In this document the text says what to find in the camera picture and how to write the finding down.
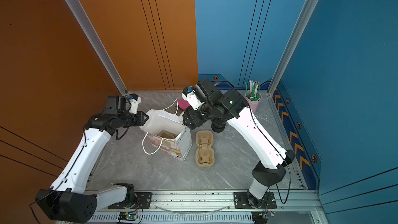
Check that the bundle of wrapped straws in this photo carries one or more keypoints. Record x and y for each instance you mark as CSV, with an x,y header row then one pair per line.
x,y
252,90

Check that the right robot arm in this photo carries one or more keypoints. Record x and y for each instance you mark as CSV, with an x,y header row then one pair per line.
x,y
231,108

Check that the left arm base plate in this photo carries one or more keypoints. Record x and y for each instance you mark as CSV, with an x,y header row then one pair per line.
x,y
141,200

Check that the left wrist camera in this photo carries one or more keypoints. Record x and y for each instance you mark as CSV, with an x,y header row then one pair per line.
x,y
134,101

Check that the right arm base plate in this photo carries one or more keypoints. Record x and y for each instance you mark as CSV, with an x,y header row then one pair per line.
x,y
243,200

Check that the green circuit board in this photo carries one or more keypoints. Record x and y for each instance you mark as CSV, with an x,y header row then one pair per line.
x,y
127,217

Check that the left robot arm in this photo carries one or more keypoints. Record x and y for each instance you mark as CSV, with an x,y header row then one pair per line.
x,y
67,199

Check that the pink napkin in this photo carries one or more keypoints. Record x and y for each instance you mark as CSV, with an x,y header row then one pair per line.
x,y
183,104

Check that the aluminium front rail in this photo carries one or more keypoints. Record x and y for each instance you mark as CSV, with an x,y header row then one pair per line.
x,y
217,207

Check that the stack of black lids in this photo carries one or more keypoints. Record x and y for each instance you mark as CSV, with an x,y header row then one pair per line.
x,y
217,125

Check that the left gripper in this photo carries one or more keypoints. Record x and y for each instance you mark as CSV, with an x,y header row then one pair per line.
x,y
141,121

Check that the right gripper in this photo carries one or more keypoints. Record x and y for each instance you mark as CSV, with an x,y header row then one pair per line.
x,y
192,113

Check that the white paper gift bag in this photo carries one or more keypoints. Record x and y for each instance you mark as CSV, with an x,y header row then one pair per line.
x,y
166,119

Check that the pink straw holder cup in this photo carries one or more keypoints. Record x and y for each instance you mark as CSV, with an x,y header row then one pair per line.
x,y
253,104

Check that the single beige pulp cup carrier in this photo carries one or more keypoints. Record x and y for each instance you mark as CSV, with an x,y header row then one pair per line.
x,y
166,135

